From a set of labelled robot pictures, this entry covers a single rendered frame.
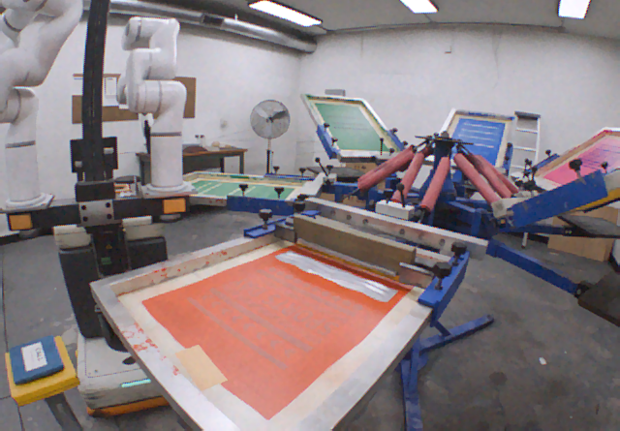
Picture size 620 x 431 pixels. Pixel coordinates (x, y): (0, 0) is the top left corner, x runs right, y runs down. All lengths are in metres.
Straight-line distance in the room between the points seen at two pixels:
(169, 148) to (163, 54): 0.28
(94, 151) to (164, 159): 0.21
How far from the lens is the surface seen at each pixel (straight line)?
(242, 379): 0.54
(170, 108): 0.93
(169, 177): 0.93
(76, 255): 1.58
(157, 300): 0.75
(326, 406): 0.46
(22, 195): 0.97
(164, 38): 1.03
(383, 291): 0.78
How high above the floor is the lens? 1.35
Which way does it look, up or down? 14 degrees down
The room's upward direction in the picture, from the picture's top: 3 degrees clockwise
